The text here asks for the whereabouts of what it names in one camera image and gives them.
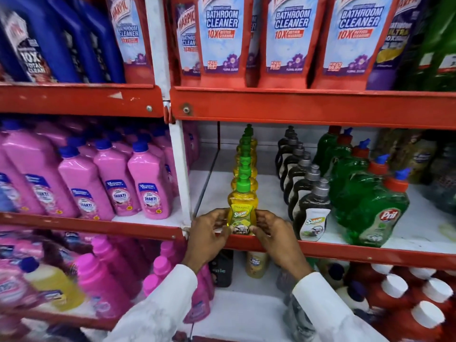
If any person's left hand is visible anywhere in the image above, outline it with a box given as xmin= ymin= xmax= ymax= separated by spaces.
xmin=182 ymin=209 xmax=232 ymax=275

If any person's right hand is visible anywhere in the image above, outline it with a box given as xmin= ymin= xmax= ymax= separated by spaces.
xmin=250 ymin=210 xmax=314 ymax=282

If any yellow dish soap bottle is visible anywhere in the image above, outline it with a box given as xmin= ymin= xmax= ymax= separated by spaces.
xmin=227 ymin=174 xmax=259 ymax=236

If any person's left forearm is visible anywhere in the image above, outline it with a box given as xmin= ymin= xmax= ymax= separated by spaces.
xmin=103 ymin=264 xmax=199 ymax=342

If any person's right forearm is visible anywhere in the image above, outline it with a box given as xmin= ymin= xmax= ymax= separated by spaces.
xmin=292 ymin=272 xmax=390 ymax=342

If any beige bottle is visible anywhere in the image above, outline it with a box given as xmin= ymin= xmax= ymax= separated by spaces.
xmin=245 ymin=251 xmax=270 ymax=280

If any black bottle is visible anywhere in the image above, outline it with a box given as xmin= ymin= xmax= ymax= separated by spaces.
xmin=208 ymin=249 xmax=234 ymax=288

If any row of dark grey-capped bottles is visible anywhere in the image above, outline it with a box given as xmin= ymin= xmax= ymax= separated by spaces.
xmin=275 ymin=125 xmax=332 ymax=242

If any row of yellow green-capped bottles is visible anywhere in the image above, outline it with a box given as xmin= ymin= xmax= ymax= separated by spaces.
xmin=230 ymin=124 xmax=259 ymax=192

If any white dark-capped bottle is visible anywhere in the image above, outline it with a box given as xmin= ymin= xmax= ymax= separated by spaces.
xmin=335 ymin=280 xmax=371 ymax=314
xmin=318 ymin=260 xmax=351 ymax=290

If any green dish liquid bottle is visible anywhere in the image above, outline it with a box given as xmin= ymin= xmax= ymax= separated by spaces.
xmin=344 ymin=168 xmax=411 ymax=247
xmin=327 ymin=138 xmax=371 ymax=185
xmin=320 ymin=127 xmax=354 ymax=175
xmin=329 ymin=154 xmax=390 ymax=214
xmin=313 ymin=125 xmax=342 ymax=167

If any group of pink pink-capped bottles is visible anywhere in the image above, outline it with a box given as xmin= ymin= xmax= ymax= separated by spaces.
xmin=0 ymin=226 xmax=215 ymax=332

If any red metal shelf rack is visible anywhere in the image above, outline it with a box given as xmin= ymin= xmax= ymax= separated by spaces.
xmin=0 ymin=83 xmax=456 ymax=342

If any group of pink blue-capped bottles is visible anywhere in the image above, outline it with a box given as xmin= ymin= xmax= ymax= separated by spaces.
xmin=0 ymin=118 xmax=200 ymax=221

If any group of red white-capped bottles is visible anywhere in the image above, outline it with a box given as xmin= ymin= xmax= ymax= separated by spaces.
xmin=344 ymin=263 xmax=456 ymax=342

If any yellow blue-capped cleaner bottle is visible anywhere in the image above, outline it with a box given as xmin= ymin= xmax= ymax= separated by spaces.
xmin=19 ymin=256 xmax=86 ymax=312

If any olive labelled bottle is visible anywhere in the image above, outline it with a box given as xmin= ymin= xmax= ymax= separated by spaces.
xmin=390 ymin=131 xmax=438 ymax=184

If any row of red cleaner pouches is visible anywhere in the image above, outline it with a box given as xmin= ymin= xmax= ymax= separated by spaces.
xmin=105 ymin=0 xmax=402 ymax=91

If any blue toilet cleaner bottle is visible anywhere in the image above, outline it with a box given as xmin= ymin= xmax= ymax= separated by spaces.
xmin=44 ymin=0 xmax=105 ymax=84
xmin=0 ymin=0 xmax=81 ymax=84
xmin=73 ymin=0 xmax=126 ymax=84

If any purple cleaner pouch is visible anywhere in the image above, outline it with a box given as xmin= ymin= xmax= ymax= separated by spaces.
xmin=366 ymin=0 xmax=432 ymax=91

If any tall green bottle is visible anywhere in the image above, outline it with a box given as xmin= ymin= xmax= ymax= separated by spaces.
xmin=415 ymin=0 xmax=456 ymax=92

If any white upright rack post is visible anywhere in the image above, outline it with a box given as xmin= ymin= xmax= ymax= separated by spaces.
xmin=144 ymin=0 xmax=194 ymax=228

